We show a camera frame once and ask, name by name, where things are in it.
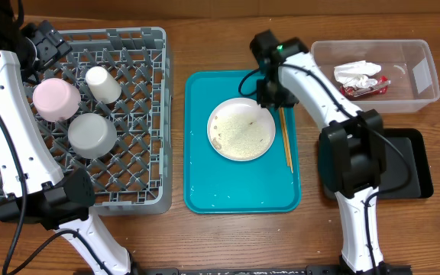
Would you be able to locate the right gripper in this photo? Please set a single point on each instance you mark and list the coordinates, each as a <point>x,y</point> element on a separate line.
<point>288,100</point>

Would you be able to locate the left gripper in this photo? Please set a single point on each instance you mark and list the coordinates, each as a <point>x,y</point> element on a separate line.
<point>50,43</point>

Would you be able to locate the wooden chopstick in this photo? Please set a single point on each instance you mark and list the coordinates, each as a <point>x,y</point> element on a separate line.
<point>284,133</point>
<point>288,141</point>

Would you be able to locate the large white plate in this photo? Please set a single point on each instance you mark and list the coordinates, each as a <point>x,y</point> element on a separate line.
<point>240,130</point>

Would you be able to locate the small pink plate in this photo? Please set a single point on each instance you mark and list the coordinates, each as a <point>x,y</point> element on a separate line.
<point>56,99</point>

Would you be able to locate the white cup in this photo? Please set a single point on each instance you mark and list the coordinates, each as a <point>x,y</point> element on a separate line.
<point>102,85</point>

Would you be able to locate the white tissue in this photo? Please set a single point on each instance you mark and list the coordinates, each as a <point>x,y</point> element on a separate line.
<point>357,74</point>

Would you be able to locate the grey bowl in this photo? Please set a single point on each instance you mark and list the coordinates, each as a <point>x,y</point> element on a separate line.
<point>92,136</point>

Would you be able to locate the red snack wrapper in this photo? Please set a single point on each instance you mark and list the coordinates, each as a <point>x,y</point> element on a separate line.
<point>380,88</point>

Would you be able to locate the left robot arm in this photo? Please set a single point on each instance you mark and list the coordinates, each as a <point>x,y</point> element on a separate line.
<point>36,189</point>

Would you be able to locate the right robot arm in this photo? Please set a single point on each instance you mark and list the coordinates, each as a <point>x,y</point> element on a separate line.
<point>292,65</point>

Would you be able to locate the grey dishwasher rack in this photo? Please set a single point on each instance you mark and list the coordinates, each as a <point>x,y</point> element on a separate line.
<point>134,177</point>

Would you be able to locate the clear plastic bin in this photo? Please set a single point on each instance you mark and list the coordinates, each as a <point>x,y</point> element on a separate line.
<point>407,64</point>

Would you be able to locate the teal serving tray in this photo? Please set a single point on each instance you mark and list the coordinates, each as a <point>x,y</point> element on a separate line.
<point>214,184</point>

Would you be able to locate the black tray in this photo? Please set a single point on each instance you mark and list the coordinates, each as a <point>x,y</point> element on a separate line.
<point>396,167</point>

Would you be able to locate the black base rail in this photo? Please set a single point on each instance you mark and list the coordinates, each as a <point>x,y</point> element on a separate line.
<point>308,270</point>

